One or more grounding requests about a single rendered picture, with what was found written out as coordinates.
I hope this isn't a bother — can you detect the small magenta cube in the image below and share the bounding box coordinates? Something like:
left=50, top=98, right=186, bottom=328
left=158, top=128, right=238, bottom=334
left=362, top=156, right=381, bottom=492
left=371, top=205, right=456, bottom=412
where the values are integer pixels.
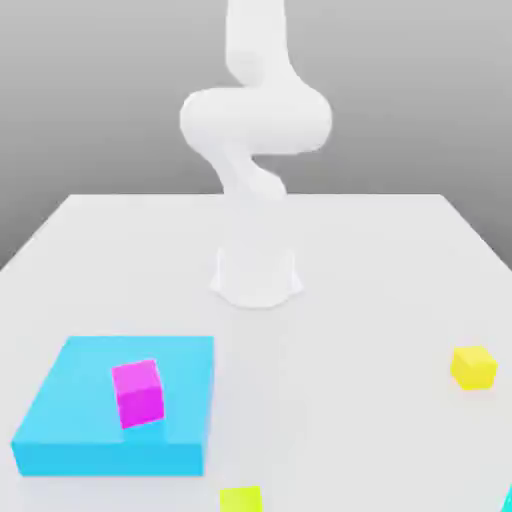
left=110, top=358, right=166, bottom=431

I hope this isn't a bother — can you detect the small lime yellow cube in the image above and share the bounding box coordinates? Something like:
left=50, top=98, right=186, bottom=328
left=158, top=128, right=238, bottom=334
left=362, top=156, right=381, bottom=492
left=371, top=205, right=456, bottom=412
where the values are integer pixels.
left=218, top=485, right=264, bottom=512

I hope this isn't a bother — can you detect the large light blue box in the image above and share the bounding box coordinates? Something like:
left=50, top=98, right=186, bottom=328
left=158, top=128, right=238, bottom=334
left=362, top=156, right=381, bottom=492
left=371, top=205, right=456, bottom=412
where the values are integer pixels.
left=10, top=335, right=216, bottom=478

